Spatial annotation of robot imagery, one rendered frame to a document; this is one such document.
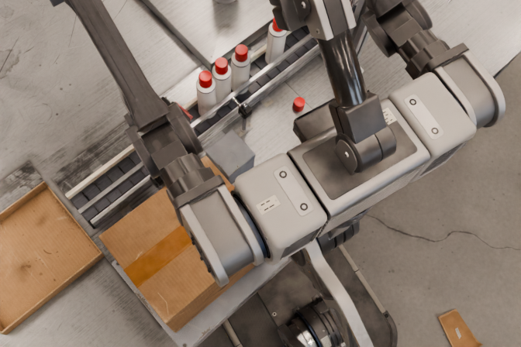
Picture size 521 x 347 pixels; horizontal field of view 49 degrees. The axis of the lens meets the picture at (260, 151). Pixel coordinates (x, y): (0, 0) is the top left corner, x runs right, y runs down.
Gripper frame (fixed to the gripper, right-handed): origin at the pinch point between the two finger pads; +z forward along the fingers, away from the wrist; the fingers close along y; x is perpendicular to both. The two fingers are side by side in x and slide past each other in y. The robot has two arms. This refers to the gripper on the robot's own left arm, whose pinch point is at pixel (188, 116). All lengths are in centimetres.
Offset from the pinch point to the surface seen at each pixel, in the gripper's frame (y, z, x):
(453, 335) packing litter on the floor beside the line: -105, 99, 28
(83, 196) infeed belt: 2.0, -17.8, 30.0
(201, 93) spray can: -1.0, -4.3, -9.6
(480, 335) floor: -113, 105, 22
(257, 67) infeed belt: 1.8, 22.1, -16.6
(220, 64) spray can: 0.2, -3.3, -18.4
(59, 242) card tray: -2.7, -22.2, 42.2
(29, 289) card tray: -8, -30, 52
